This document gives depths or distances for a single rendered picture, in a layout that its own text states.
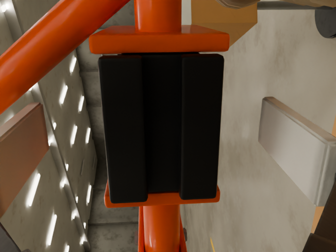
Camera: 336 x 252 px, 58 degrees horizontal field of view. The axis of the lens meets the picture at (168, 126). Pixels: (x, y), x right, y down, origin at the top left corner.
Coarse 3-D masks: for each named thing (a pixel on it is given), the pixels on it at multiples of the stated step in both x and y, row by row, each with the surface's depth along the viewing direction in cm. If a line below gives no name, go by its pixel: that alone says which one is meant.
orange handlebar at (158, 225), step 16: (144, 0) 13; (160, 0) 13; (176, 0) 13; (144, 16) 13; (160, 16) 13; (176, 16) 13; (144, 208) 17; (160, 208) 17; (176, 208) 17; (144, 224) 18; (160, 224) 17; (176, 224) 18; (144, 240) 18; (160, 240) 17; (176, 240) 18
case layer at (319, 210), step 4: (332, 128) 109; (332, 132) 109; (316, 208) 121; (320, 208) 118; (316, 212) 121; (320, 212) 118; (316, 216) 121; (316, 220) 121; (312, 224) 124; (316, 224) 121; (312, 228) 124; (312, 232) 124
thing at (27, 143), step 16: (32, 112) 16; (0, 128) 13; (16, 128) 14; (32, 128) 16; (0, 144) 12; (16, 144) 14; (32, 144) 16; (48, 144) 18; (0, 160) 12; (16, 160) 14; (32, 160) 16; (0, 176) 12; (16, 176) 14; (0, 192) 12; (16, 192) 14; (0, 208) 12
